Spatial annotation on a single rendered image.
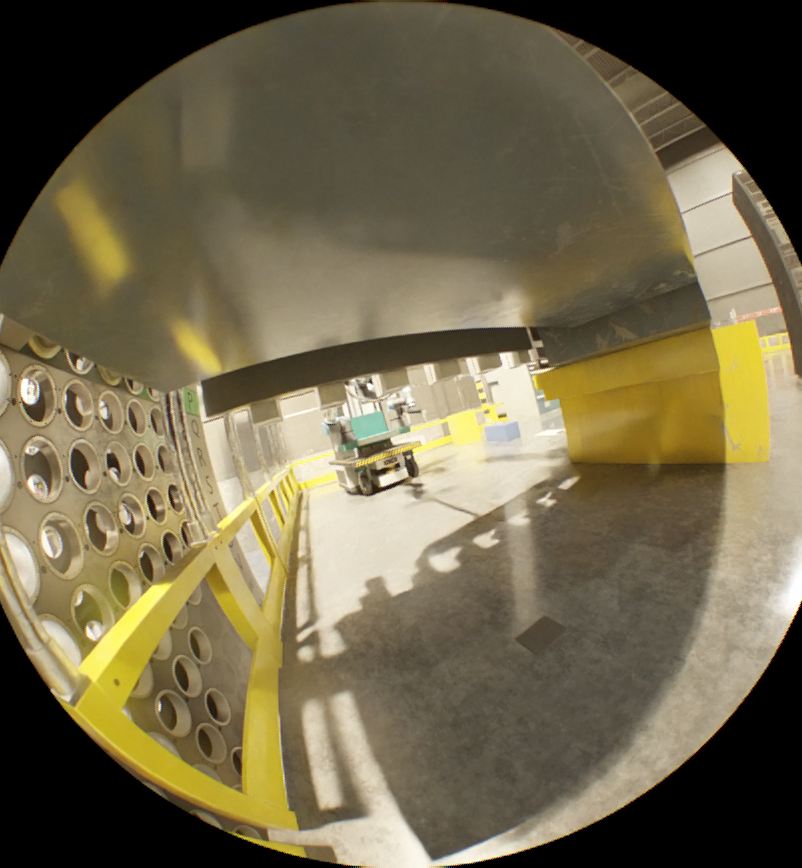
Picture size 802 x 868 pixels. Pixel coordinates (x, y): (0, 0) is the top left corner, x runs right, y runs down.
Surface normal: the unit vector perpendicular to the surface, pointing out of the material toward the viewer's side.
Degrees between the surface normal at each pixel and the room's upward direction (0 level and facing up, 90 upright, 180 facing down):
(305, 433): 90
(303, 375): 90
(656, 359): 90
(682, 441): 90
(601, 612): 0
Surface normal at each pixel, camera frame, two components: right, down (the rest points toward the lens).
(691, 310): -0.90, 0.26
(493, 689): -0.26, -0.96
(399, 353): 0.34, -0.05
